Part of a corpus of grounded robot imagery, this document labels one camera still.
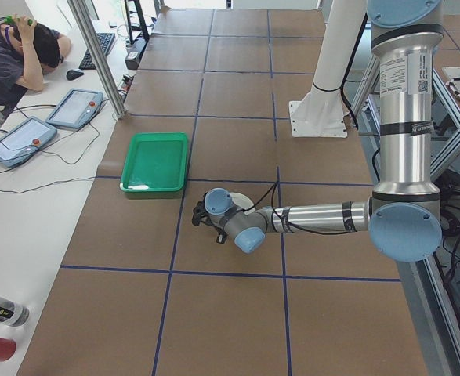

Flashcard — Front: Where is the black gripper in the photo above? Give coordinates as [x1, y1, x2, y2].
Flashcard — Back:
[208, 219, 226, 244]

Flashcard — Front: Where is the white round plate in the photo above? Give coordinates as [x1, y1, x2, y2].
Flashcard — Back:
[230, 192, 255, 212]

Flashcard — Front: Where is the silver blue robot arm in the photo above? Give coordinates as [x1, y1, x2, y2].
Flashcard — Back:
[192, 1, 443, 262]

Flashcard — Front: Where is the green plastic tray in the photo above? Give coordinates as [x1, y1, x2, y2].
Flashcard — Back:
[120, 132, 188, 194]

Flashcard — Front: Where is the far blue teach pendant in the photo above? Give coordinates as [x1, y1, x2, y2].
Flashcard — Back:
[46, 89, 103, 129]

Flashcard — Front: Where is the blue teach pendant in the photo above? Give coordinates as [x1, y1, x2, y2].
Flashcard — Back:
[46, 89, 103, 129]
[0, 117, 57, 168]

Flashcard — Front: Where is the black computer mouse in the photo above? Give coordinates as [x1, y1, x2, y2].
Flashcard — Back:
[66, 69, 85, 81]

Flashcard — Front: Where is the near blue teach pendant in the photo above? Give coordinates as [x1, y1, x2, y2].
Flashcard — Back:
[0, 117, 57, 168]

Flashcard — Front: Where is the black keyboard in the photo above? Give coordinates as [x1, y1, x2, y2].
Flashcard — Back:
[78, 32, 117, 71]

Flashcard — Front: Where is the silver drink bottle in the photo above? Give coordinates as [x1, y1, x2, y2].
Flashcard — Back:
[0, 296, 30, 327]

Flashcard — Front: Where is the seated person dark shirt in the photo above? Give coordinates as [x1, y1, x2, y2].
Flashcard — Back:
[0, 15, 72, 118]

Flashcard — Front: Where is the small green object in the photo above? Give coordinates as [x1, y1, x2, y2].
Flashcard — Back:
[3, 15, 34, 27]

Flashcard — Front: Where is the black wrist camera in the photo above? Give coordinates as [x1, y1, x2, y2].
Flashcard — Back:
[191, 193, 212, 226]

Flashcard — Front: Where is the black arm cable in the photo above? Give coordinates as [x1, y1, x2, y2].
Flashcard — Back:
[243, 180, 356, 235]

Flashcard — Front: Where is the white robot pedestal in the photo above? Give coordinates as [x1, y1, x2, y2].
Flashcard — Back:
[289, 0, 367, 138]

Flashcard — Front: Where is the aluminium frame post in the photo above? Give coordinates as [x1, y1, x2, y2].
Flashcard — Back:
[67, 0, 126, 119]

